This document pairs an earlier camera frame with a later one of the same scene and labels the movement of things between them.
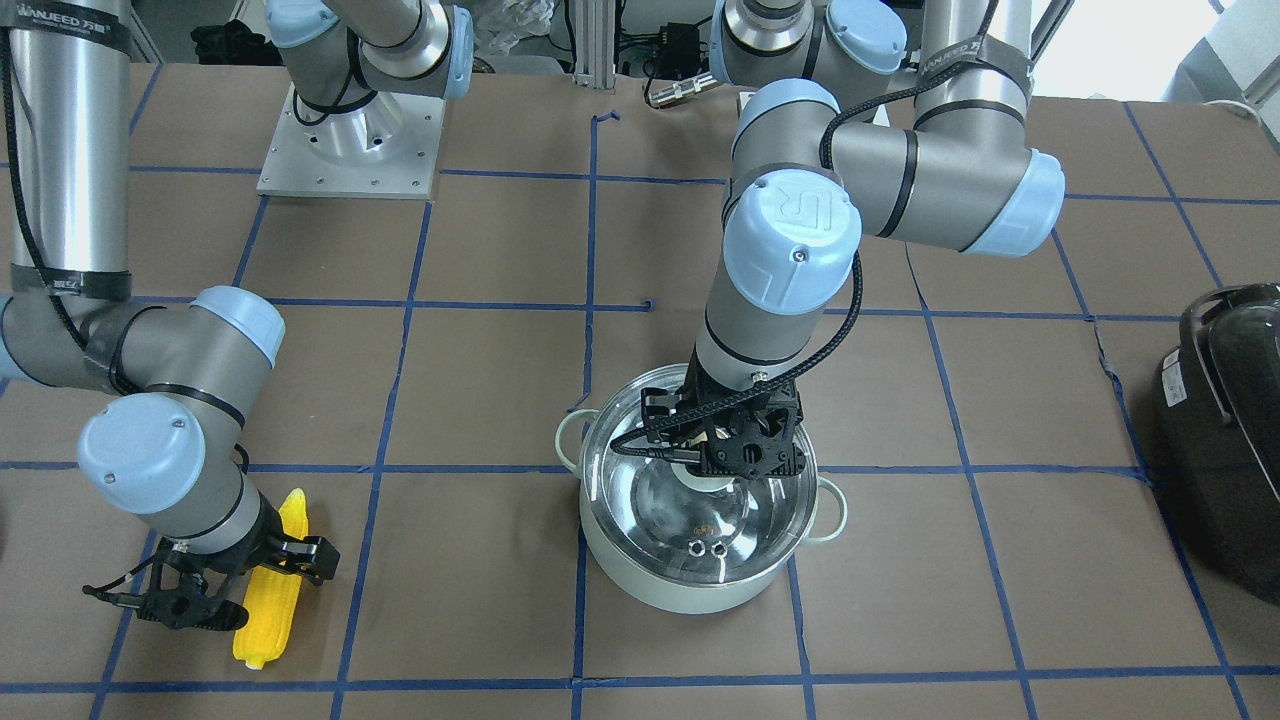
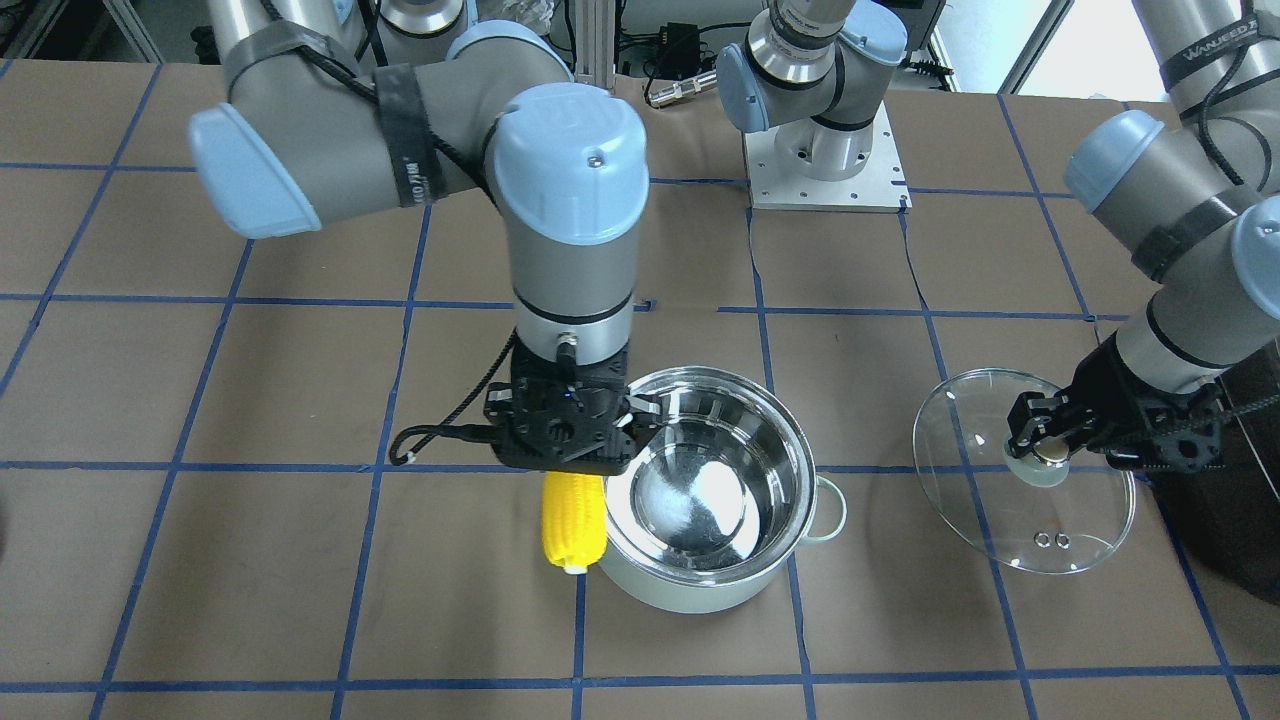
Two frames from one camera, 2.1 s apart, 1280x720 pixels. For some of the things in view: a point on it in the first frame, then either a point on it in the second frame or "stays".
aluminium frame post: x=595 y=43 stays
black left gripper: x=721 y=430 to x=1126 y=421
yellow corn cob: x=272 y=594 to x=574 y=520
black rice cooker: x=1217 y=421 stays
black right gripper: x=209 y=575 to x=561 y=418
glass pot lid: x=661 y=515 to x=1034 y=514
